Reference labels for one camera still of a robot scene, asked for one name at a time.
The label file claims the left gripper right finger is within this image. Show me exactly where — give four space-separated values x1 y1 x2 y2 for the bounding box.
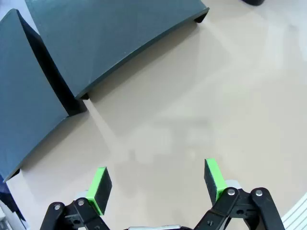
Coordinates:
191 158 286 230

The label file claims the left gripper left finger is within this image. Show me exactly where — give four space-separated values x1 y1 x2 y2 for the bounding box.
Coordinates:
39 166 113 230

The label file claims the black shoe stand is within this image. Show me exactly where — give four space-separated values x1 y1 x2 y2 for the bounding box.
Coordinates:
24 0 210 101
0 9 88 183

